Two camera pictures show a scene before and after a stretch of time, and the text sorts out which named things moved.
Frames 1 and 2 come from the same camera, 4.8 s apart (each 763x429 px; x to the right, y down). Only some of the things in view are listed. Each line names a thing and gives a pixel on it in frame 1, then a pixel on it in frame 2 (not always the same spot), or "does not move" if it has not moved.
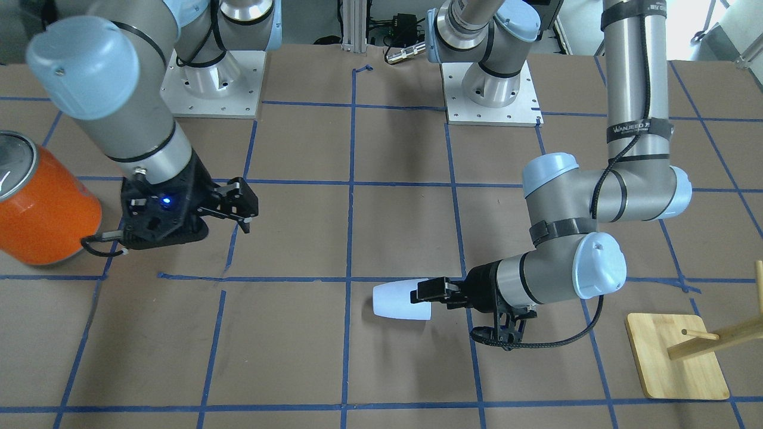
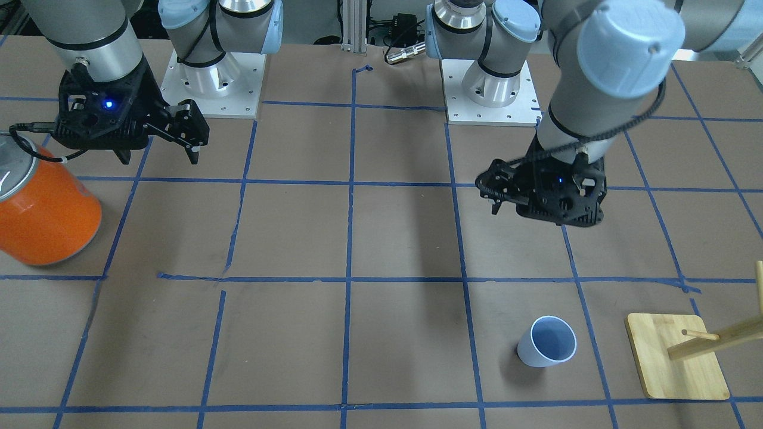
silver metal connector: [405, 52] does not move
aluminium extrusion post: [354, 26] does not move
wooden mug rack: [676, 358] does not move
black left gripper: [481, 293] to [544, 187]
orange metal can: [46, 207] does not move
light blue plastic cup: [393, 300] to [549, 341]
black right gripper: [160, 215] to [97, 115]
